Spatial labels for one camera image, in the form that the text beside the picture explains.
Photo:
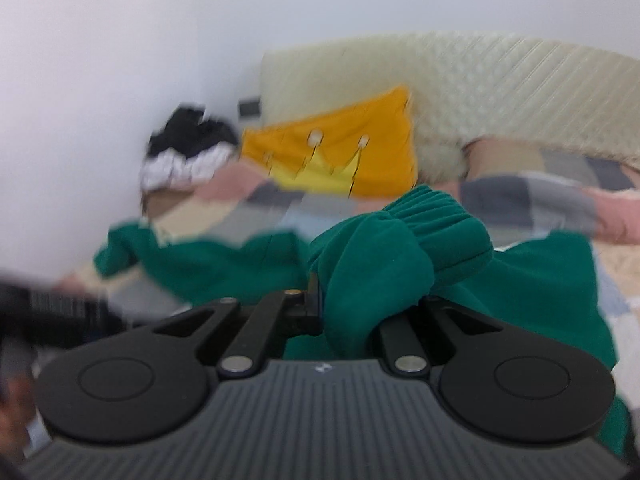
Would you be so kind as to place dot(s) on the pile of white clothes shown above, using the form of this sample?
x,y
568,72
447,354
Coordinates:
x,y
175,170

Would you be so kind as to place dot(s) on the yellow crown pillow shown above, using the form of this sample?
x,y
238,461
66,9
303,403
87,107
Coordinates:
x,y
350,140

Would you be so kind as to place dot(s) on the patchwork bed blanket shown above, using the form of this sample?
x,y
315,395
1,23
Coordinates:
x,y
550,180

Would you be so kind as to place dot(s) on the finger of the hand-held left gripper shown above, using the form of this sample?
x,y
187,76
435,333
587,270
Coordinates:
x,y
75,317

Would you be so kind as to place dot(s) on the white fluffy pillow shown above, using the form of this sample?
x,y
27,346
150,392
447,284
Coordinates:
x,y
440,162

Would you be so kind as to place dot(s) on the pile of black clothes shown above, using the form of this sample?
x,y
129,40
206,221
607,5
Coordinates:
x,y
195,132

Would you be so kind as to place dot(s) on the green hoodie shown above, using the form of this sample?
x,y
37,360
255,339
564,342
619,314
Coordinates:
x,y
375,260

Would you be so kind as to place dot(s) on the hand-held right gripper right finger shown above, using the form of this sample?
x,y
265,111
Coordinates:
x,y
400,340

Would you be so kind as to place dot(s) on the dark wall switch plate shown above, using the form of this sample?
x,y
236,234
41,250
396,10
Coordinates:
x,y
250,107

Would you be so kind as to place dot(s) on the person's left hand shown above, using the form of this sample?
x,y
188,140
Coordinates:
x,y
15,405

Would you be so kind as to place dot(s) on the cream quilted headboard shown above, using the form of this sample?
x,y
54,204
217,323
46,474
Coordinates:
x,y
500,85

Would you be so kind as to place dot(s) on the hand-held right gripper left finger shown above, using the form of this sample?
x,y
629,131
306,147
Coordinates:
x,y
272,322

